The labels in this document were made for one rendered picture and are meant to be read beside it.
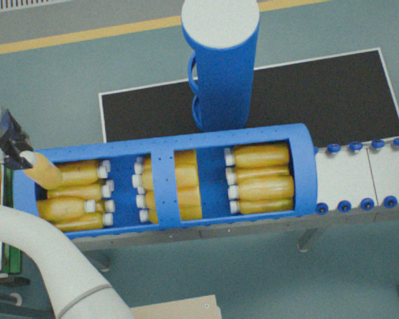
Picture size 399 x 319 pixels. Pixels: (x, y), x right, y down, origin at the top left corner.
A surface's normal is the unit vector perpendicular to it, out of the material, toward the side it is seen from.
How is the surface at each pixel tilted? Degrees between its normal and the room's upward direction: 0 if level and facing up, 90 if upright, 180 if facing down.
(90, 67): 0
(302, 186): 36
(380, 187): 0
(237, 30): 0
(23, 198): 17
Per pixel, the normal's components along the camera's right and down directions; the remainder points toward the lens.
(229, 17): -0.04, -0.33
